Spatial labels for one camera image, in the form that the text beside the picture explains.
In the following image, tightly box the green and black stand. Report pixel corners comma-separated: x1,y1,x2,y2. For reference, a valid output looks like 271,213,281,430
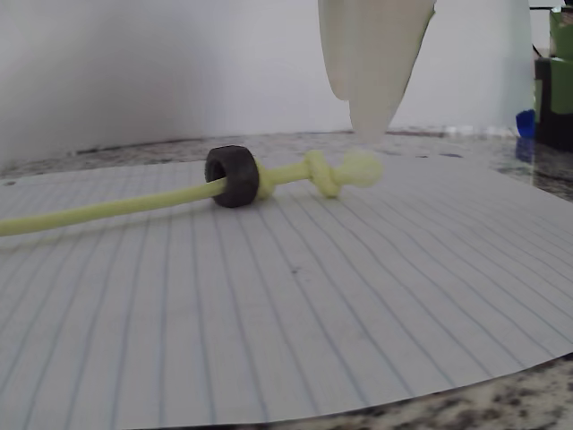
534,7,573,152

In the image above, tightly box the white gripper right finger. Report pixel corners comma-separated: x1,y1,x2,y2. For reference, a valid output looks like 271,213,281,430
348,0,438,144

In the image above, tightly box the lined paper sheet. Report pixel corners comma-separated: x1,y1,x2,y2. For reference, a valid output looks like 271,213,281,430
0,133,573,425

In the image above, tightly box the blue tape piece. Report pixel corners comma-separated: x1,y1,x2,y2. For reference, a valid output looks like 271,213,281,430
514,108,536,138

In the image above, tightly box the black hex nut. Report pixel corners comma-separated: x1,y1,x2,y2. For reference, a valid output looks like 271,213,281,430
204,143,262,210

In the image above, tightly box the white backdrop board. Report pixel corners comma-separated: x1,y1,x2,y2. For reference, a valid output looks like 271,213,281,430
0,0,534,176

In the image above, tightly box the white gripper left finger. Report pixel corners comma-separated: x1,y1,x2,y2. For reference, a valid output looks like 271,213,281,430
318,0,353,101

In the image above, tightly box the yellow knotted rope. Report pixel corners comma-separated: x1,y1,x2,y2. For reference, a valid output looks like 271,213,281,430
0,150,384,239

